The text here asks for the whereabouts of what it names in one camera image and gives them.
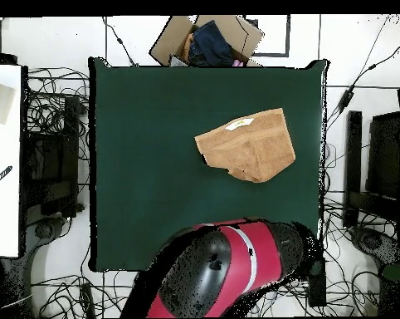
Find orange terry towel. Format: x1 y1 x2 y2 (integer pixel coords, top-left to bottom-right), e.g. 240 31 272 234
193 107 296 184

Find black flat panel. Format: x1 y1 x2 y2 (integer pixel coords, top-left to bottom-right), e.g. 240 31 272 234
365 110 400 200

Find dark green table cloth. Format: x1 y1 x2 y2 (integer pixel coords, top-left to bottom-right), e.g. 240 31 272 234
88 56 329 273

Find orange cloth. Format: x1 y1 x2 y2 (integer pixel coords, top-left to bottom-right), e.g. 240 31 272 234
181 32 194 62

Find dark blue jeans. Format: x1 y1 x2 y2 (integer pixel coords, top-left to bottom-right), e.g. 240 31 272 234
188 19 235 67

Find brown cardboard box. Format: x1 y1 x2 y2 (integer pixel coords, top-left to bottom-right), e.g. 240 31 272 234
149 14 265 67

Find black equipment rack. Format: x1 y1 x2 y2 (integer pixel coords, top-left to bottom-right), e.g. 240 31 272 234
22 96 85 218

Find black rectangular box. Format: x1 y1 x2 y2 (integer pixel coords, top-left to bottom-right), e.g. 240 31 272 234
306 257 328 308

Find black office chair base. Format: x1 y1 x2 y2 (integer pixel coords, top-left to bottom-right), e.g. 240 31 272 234
349 225 400 267
20 215 73 267

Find black power strip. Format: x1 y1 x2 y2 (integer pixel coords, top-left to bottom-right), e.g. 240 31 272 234
80 282 96 318

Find white table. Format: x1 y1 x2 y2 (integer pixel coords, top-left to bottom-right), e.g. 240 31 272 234
0 64 22 258

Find black ridged tool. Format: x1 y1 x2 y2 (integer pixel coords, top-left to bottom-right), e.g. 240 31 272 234
0 164 14 192

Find black upright post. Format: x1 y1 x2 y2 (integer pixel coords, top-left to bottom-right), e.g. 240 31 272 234
344 110 363 228

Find black power adapter with cable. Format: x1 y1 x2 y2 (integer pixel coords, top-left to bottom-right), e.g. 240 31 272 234
325 36 400 129

